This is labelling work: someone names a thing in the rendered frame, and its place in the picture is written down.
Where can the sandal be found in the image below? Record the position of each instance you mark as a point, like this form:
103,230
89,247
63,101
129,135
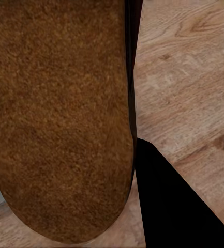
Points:
68,134

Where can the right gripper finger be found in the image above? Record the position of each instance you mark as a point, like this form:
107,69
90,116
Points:
173,215

